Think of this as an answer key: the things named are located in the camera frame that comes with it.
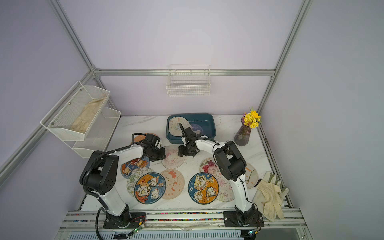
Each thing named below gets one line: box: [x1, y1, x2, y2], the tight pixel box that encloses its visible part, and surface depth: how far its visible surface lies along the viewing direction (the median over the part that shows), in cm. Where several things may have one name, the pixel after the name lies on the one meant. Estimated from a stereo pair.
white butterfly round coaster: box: [168, 116, 191, 137], surface depth 114 cm
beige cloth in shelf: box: [70, 96, 107, 134], surface depth 81 cm
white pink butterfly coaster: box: [215, 171, 235, 202], surface depth 85 cm
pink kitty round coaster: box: [161, 145, 186, 170], surface depth 97 cm
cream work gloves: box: [255, 179, 284, 222], surface depth 80 cm
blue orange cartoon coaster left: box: [134, 172, 167, 205], surface depth 86 cm
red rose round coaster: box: [199, 158, 221, 178], surface depth 95 cm
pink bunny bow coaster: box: [160, 169, 185, 200], surface depth 88 cm
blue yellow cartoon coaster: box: [188, 172, 220, 205], surface depth 86 cm
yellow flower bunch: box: [243, 110, 262, 129], surface depth 88 cm
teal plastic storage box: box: [166, 112, 217, 144], surface depth 116 cm
